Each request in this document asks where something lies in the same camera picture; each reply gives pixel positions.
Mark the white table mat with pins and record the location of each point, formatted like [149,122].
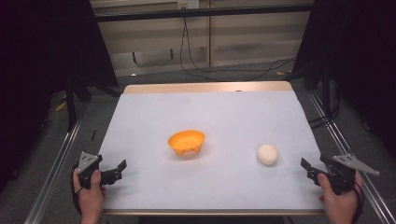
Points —
[218,112]

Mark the black horizontal bar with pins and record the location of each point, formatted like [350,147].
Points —
[199,13]

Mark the metal floor rail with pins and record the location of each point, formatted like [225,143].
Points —
[53,174]
[348,146]

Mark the white round bun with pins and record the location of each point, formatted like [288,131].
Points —
[267,154]

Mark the person's right hand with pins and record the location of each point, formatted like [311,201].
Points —
[339,205]

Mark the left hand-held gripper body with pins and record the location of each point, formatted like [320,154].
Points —
[87,168]

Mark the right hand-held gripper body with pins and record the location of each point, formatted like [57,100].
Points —
[342,174]

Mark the black metal stand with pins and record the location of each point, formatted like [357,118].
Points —
[71,102]
[326,93]

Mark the white wall socket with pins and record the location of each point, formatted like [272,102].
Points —
[188,4]

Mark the person's left hand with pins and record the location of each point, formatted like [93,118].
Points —
[90,199]

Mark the orange plastic bowl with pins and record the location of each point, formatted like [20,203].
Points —
[186,142]

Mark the black curtain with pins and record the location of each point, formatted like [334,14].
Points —
[46,62]
[361,62]

